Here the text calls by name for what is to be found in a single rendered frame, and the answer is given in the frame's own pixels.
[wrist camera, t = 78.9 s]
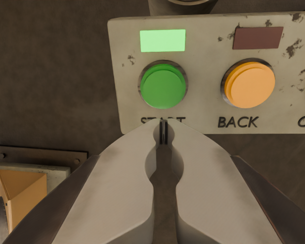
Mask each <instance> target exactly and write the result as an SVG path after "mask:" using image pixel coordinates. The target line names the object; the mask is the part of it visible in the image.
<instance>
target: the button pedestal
mask: <svg viewBox="0 0 305 244"><path fill-rule="evenodd" d="M256 27H284V28H283V32H282V35H281V39H280V43H279V46H278V48H276V49H236V50H233V49H232V47H233V41H234V35H235V29H236V28H256ZM107 28H108V36H109V43H110V51H111V58H112V66H113V74H114V81H115V88H116V96H117V103H118V111H119V118H120V126H121V132H122V133H123V134H127V133H129V132H131V131H132V130H134V129H136V128H138V127H139V126H141V125H143V124H145V123H147V122H148V121H150V120H152V119H161V120H166V119H170V118H173V119H176V120H178V121H179V122H181V123H183V124H185V125H187V126H189V127H191V128H192V129H194V130H196V131H198V132H200V133H202V134H305V11H294V12H265V13H236V14H207V15H164V16H135V17H118V18H113V19H110V20H108V23H107ZM158 30H185V47H184V51H156V52H141V43H140V31H158ZM247 62H259V63H261V64H264V65H266V66H267V67H269V68H270V69H271V70H272V72H273V74H274V77H275V85H274V89H273V91H272V93H271V94H270V96H269V97H268V98H267V99H266V100H265V101H264V102H262V103H261V104H259V105H257V106H255V107H251V108H240V107H236V106H235V105H233V104H232V103H231V102H230V101H229V99H228V98H227V97H226V94H225V82H226V80H227V77H228V76H229V74H230V73H231V72H232V71H233V70H234V69H235V68H236V67H238V66H240V65H241V64H244V63H247ZM158 64H169V65H172V66H174V67H176V68H177V69H178V70H179V71H180V72H181V73H182V75H183V77H184V80H185V84H186V89H185V94H184V96H183V98H182V100H181V101H180V102H179V103H178V104H177V105H175V106H173V107H171V108H167V109H158V108H154V107H152V106H150V105H149V104H148V103H147V102H146V101H145V100H144V99H143V97H142V95H141V91H140V84H141V80H142V77H143V75H144V74H145V72H146V71H147V70H148V69H149V68H151V67H152V66H155V65H158Z"/></svg>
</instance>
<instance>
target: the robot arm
mask: <svg viewBox="0 0 305 244"><path fill-rule="evenodd" d="M163 132H164V138H165V145H168V147H169V148H170V149H171V150H172V159H171V169H172V171H173V172H174V173H175V174H176V175H177V177H178V178H179V180H180V181H179V182H178V184H177V186H176V195H175V227H176V236H177V242H178V244H305V211H304V210H302V209H301V208H300V207H299V206H298V205H297V204H296V203H294V202H293V201H292V200H291V199H290V198H289V197H287V196H286V195H285V194H284V193H283V192H281V191H280V190H279V189H278V188H277V187H275V186H274V185H273V184H272V183H271V182H269V181H268V180H267V179H266V178H265V177H263V176H262V175H261V174H260V173H259V172H258V171H256V170H255V169H254V168H253V167H252V166H250V165H249V164H248V163H247V162H246V161H244V160H243V159H242V158H241V157H240V156H238V155H235V156H231V155H230V154H229V153H228V152H227V151H226V150H224V149H223V148H222V147H221V146H219V145H218V144H217V143H216V142H214V141H213V140H211V139H210V138H208V137H207V136H205V135H203V134H202V133H200V132H198V131H196V130H194V129H192V128H191V127H189V126H187V125H185V124H183V123H181V122H179V121H178V120H176V119H173V118H170V119H166V120H161V119H152V120H150V121H148V122H147V123H145V124H143V125H141V126H139V127H138V128H136V129H134V130H132V131H131V132H129V133H127V134H125V135H124V136H122V137H120V138H119V139H117V140H116V141H115V142H113V143H112V144H111V145H109V146H108V147H107V148H106V149H105V150H104V151H103V152H101V153H100V154H99V155H92V156H90V157H89V158H88V159H87V160H86V161H85V162H84V163H83V164H82V165H80V166H79V167H78V168H77V169H76V170H75V171H74V172H72V173H71V174H70V175H69V176H68V177H67V178H66V179H65V180H63V181H62V182H61V183H60V184H59V185H58V186H57V187H56V188H54V189H53V190H52V191H51V192H50V193H49V194H48V195H47V196H45V197H44V198H43V199H42V200H41V201H40V202H39V203H38V204H37V205H36V206H35V207H34V208H33V209H32V210H31V211H30V212H29V213H28V214H27V215H26V216H25V217H24V218H23V219H22V220H21V221H20V222H19V223H18V225H17V226H16V227H15V228H14V229H13V231H12V232H11V233H10V234H9V230H8V222H7V216H6V210H5V205H4V201H3V198H2V196H1V197H0V244H152V241H153V228H154V195H153V185H152V183H151V182H150V181H149V179H150V177H151V175H152V174H153V173H154V172H155V171H156V149H157V148H158V147H159V146H160V144H161V145H162V143H163Z"/></svg>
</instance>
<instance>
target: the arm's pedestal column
mask: <svg viewBox="0 0 305 244"><path fill-rule="evenodd" d="M88 158H89V152H88V151H76V150H63V149H51V148H37V147H25V146H12V145H0V162H11V163H23V164H35V165H48V166H60V167H70V169H71V173H72V172H74V171H75V170H76V169H77V168H78V167H79V166H80V165H82V164H83V163H84V162H85V161H86V160H87V159H88Z"/></svg>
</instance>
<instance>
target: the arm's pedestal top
mask: <svg viewBox="0 0 305 244"><path fill-rule="evenodd" d="M0 169H3V170H14V171H25V172H36V173H46V186H47V195H48V194H49V193H50V192H51V191H52V190H53V189H54V188H56V187H57V186H58V185H59V184H60V183H61V182H62V181H63V180H65V179H66V178H67V177H68V176H69V175H70V174H71V169H70V167H60V166H48V165H35V164H23V163H11V162H0Z"/></svg>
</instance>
